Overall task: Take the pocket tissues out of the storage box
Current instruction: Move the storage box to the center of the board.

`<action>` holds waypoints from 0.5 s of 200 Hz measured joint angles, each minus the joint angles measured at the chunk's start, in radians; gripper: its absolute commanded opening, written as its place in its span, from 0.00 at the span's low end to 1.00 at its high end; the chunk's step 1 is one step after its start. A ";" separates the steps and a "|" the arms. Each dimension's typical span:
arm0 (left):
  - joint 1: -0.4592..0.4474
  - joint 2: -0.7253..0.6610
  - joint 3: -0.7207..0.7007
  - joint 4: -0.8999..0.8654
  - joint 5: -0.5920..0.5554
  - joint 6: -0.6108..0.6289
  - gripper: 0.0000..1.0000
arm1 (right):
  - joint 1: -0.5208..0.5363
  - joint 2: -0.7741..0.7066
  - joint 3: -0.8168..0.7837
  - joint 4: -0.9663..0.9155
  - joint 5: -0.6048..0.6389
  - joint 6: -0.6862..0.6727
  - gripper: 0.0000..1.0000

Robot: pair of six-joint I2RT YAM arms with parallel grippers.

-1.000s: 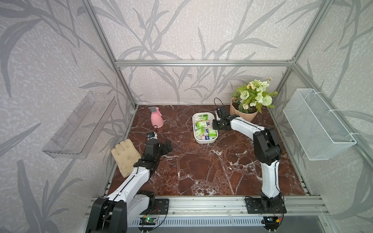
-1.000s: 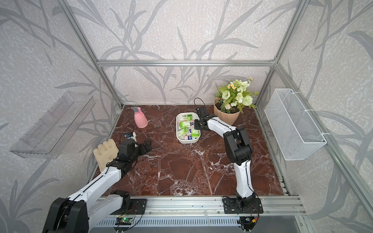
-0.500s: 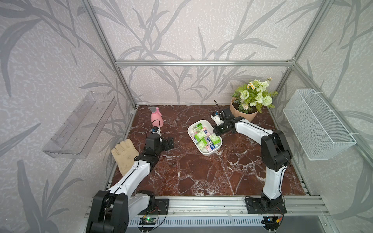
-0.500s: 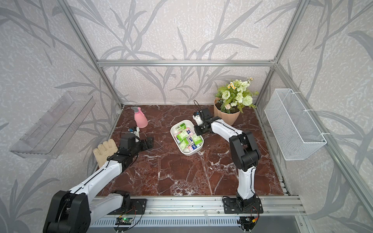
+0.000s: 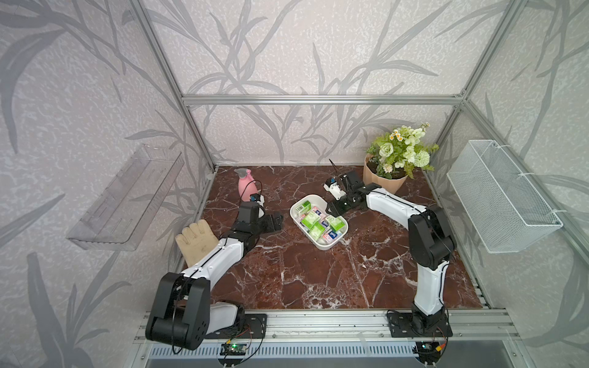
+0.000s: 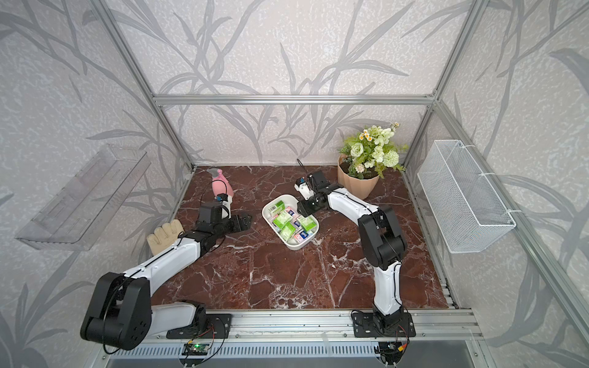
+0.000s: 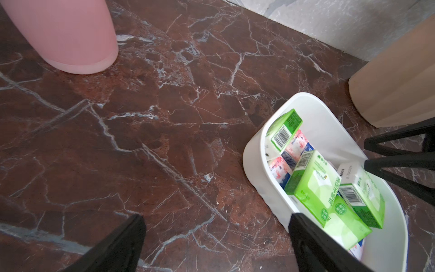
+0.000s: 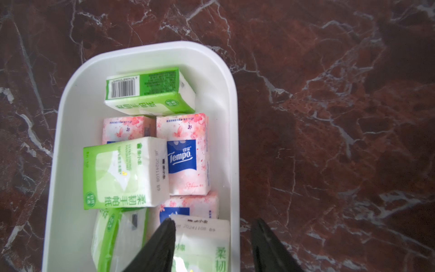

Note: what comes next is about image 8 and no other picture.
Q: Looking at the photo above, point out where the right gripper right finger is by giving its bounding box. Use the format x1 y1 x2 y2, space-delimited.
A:
251 219 303 272

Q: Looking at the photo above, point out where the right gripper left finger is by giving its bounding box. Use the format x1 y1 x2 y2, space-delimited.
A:
123 218 176 272

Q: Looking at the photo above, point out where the green tissue pack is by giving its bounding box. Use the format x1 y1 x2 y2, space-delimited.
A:
91 208 148 272
83 137 170 210
170 214 231 272
105 67 196 116

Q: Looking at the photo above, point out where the white storage box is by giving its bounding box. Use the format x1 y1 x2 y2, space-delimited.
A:
42 41 241 272

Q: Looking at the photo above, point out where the pink Tempo tissue pack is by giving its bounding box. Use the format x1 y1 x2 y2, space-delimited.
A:
147 191 219 239
156 113 211 196
102 116 156 145

